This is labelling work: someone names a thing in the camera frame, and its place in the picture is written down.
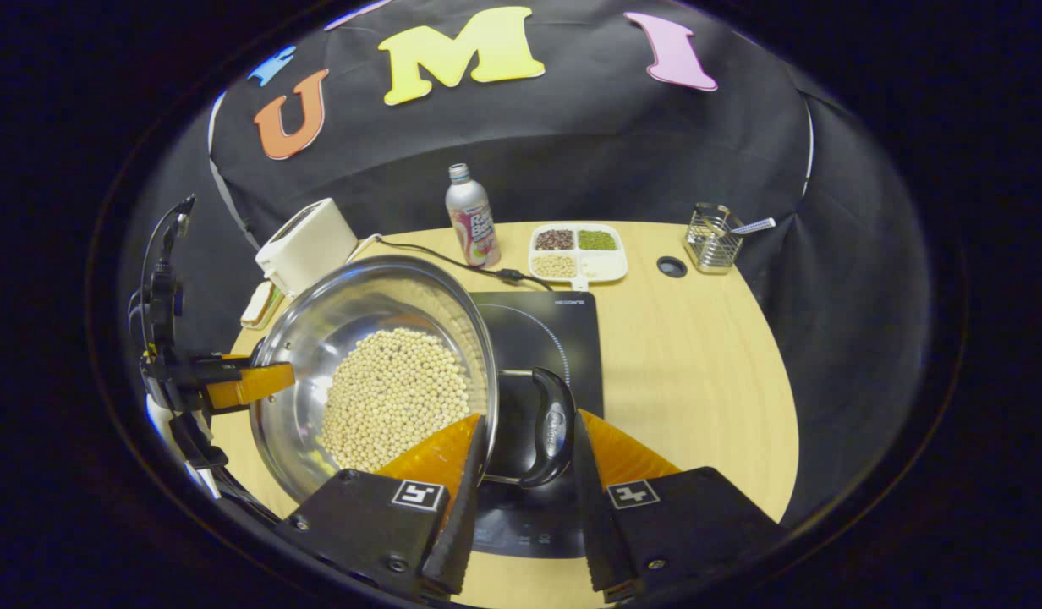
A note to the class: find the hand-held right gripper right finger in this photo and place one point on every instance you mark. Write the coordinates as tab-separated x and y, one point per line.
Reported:
593	516

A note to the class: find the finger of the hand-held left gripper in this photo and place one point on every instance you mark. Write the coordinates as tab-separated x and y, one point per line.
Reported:
250	385

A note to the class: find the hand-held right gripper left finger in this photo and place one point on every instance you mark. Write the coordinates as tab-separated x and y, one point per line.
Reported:
470	507

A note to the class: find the stainless steel pot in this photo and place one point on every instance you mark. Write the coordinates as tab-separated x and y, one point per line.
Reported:
360	296

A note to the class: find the black induction cooktop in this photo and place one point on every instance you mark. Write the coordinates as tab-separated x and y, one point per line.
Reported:
563	338

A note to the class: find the cream rectangular tray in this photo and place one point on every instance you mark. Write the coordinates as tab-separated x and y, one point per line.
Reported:
252	320

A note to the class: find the sandwich with lettuce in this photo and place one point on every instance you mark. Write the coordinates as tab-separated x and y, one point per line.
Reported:
265	303

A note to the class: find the pile of soybeans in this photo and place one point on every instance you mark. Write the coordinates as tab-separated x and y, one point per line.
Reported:
394	389

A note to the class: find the white toaster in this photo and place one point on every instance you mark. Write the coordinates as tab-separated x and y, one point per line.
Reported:
309	245

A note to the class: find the white divided dish of grains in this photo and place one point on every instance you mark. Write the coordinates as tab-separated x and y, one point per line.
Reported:
606	266

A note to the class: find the metal drink bottle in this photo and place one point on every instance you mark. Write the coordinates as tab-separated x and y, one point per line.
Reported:
472	220

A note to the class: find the metal mesh utensil holder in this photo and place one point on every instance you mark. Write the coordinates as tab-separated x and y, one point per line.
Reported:
711	249

